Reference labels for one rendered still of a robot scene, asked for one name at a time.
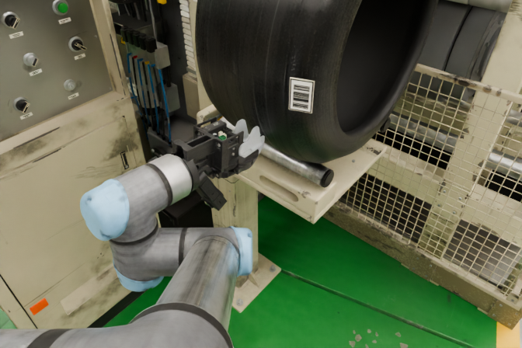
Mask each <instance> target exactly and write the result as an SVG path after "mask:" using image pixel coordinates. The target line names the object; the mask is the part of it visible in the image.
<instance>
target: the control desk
mask: <svg viewBox="0 0 522 348"><path fill-rule="evenodd" d="M128 94H130V91H129V88H128V84H127V78H126V75H125V71H124V65H123V62H122V58H121V55H120V48H119V45H118V41H117V35H116V32H115V28H114V25H113V19H112V15H111V11H110V6H109V2H108V0H0V309H1V310H2V311H4V312H5V313H6V314H7V316H8V317H9V318H10V320H11V321H12V323H13V324H14V325H15V327H16V328H17V329H86V328H102V327H103V326H104V325H105V324H107V323H108V322H109V321H111V320H112V319H113V318H114V317H116V316H117V315H118V314H119V313H121V312H122V311H123V310H124V309H125V308H126V307H127V306H128V305H130V304H131V303H132V302H134V301H135V300H136V299H137V298H139V297H140V296H141V295H142V294H143V293H144V292H145V291H130V290H128V289H127V288H125V287H124V286H123V285H122V284H121V282H120V280H119V278H118V276H117V272H116V270H115V268H114V266H113V255H112V252H111V248H110V243H109V240H108V241H102V240H99V239H98V238H97V237H96V236H94V234H93V233H91V231H90V230H89V228H88V226H87V225H86V223H85V219H84V218H83V216H82V213H81V210H80V200H81V198H82V196H83V195H84V194H85V193H87V192H89V191H90V190H92V189H94V188H96V187H97V186H100V185H102V184H103V183H104V182H105V181H107V180H108V179H114V178H116V177H118V176H121V175H123V174H124V173H126V172H129V171H131V170H133V169H136V168H137V167H140V166H142V165H144V164H146V161H145V158H144V152H143V148H142V145H141V139H140V135H139V132H138V128H137V122H136V119H135V115H134V109H133V106H132V102H131V97H130V96H129V95H128ZM147 290H148V289H147ZM147 290H146V291H147ZM44 298H45V299H46V300H47V303H48V304H49V305H48V306H47V307H45V308H44V309H42V310H41V311H39V312H38V313H36V314H35V315H33V313H32V312H31V311H30V308H31V307H33V306H34V305H35V304H36V303H38V302H39V301H41V300H42V299H44Z"/></svg>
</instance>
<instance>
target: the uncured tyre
mask: <svg viewBox="0 0 522 348"><path fill-rule="evenodd" d="M438 2H439V0H197V10H196V23H195V44H196V53H197V63H198V68H199V72H200V77H201V80H202V83H203V85H204V88H205V91H206V93H207V95H208V97H209V99H210V101H211V102H212V103H213V105H214V107H215V108H216V109H217V110H218V112H219V113H220V114H221V115H222V116H223V117H224V118H225V119H226V120H227V121H228V122H229V123H230V124H231V125H233V126H234V127H235V126H236V124H237V122H238V121H239V120H241V119H243V120H245V122H246V125H247V129H248V133H249V134H250V133H251V131H252V129H253V128H254V127H256V126H258V127H259V132H260V134H261V135H263V136H265V141H264V142H265V143H266V144H268V145H270V146H272V147H274V148H276V149H278V150H280V151H282V152H284V153H286V154H288V155H289V156H291V157H293V158H296V159H298V160H301V161H305V162H313V163H325V162H330V161H332V160H335V159H338V158H341V157H343V156H346V155H349V154H352V153H354V152H355V151H357V150H358V149H359V148H361V147H362V146H364V145H365V144H366V143H367V142H368V141H369V140H370V139H371V138H372V137H373V136H374V135H375V134H376V133H377V132H378V130H379V129H380V128H381V126H382V125H383V124H384V122H385V121H386V120H387V119H388V117H389V115H390V114H391V112H392V110H393V109H394V108H395V106H396V104H397V103H398V101H399V100H400V98H401V96H402V94H403V92H404V91H405V88H406V86H407V85H408V84H409V81H410V79H411V77H412V74H413V72H414V71H415V69H416V66H417V64H418V62H419V59H420V57H421V54H422V52H423V49H424V47H425V44H426V41H427V38H428V36H429V33H430V29H431V26H432V24H433V20H434V16H435V14H436V10H437V6H438ZM290 77H292V78H301V79H307V80H312V81H315V87H314V97H313V107H312V113H305V112H301V111H296V110H289V91H290Z"/></svg>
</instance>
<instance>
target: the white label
mask: <svg viewBox="0 0 522 348"><path fill-rule="evenodd" d="M314 87H315V81H312V80H307V79H301V78H292V77H290V91H289V110H296V111H301V112H305V113H312V107H313V97H314Z"/></svg>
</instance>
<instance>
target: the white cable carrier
mask: <svg viewBox="0 0 522 348"><path fill-rule="evenodd" d="M179 3H181V4H182V5H180V9H182V11H181V16H182V21H183V22H184V23H183V27H184V28H183V32H184V33H185V34H184V38H185V40H184V42H185V44H186V45H185V48H186V49H187V50H186V54H187V56H186V59H187V60H188V61H187V64H188V65H189V66H188V68H191V69H193V70H194V71H196V65H195V58H194V52H193V38H192V31H191V24H190V9H189V1H188V0H179Z"/></svg>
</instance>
